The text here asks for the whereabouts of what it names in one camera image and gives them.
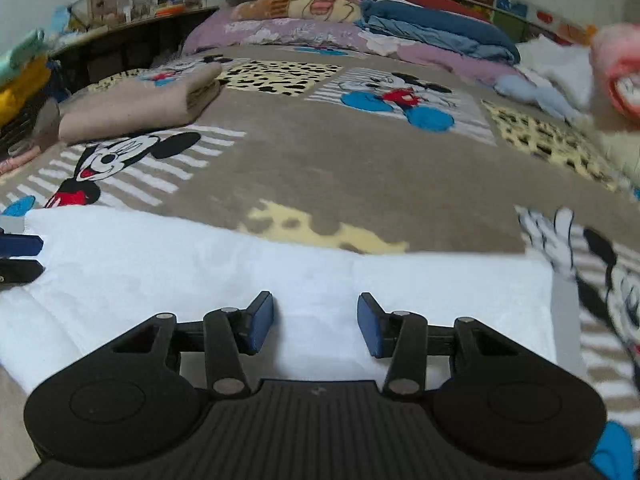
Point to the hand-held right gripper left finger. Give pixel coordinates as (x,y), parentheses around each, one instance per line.
(263,316)

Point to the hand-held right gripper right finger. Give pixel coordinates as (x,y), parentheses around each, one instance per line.
(369,322)

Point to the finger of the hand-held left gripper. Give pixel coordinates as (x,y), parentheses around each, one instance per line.
(22,246)
(20,271)

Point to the white towel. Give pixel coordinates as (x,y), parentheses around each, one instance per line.
(200,280)

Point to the blue folded clothes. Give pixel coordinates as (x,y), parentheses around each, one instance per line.
(430,27)

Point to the yellow cloth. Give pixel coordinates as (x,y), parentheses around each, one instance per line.
(20,91)

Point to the cartoon mouse printed blanket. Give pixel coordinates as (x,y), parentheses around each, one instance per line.
(325,160)

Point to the folded beige towel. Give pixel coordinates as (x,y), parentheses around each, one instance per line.
(135,105)

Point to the mint green cloth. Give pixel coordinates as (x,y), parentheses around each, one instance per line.
(20,50)

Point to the dark wooden side table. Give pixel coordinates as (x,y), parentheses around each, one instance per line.
(115,50)

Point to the cluttered dark side shelf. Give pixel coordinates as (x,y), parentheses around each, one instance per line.
(130,5)

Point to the purple floral quilt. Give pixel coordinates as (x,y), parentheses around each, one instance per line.
(280,35)

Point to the light blue cloth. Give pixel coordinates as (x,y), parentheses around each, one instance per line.
(535,92)

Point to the cartoon printed pillow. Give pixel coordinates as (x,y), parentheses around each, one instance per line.
(300,7)

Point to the white cloth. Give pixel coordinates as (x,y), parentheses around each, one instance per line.
(555,70)

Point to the pink plush toy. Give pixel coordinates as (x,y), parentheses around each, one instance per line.
(617,70)

